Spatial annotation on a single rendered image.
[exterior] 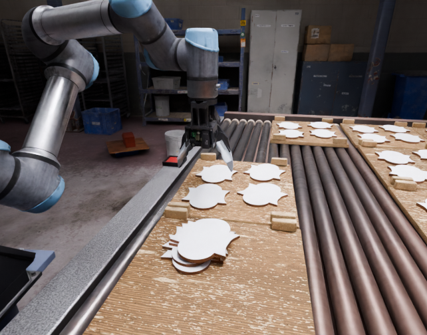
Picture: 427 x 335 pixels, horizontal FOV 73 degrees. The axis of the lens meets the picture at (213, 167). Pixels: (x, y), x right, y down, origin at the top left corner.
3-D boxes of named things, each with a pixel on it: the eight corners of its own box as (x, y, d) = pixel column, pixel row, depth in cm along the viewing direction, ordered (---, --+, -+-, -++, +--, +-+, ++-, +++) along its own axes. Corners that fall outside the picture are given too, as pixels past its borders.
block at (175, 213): (164, 218, 74) (163, 209, 72) (167, 214, 75) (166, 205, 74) (186, 221, 72) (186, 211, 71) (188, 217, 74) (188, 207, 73)
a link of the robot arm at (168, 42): (142, 19, 70) (177, 17, 64) (166, 53, 79) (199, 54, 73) (128, 45, 68) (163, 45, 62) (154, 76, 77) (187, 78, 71)
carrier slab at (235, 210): (163, 217, 77) (162, 213, 76) (198, 161, 114) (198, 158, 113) (298, 232, 71) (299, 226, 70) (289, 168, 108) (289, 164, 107)
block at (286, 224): (271, 230, 69) (271, 220, 68) (271, 225, 70) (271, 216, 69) (296, 232, 68) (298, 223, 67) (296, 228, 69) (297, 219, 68)
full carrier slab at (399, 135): (354, 147, 129) (356, 139, 128) (339, 125, 166) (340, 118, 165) (443, 154, 122) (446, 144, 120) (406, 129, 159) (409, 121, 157)
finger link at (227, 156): (229, 178, 74) (208, 149, 72) (231, 169, 79) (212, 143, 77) (239, 173, 73) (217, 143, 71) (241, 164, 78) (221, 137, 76)
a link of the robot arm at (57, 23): (14, -2, 80) (147, -37, 56) (48, 29, 89) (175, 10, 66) (-9, 30, 76) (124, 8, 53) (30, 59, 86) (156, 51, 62)
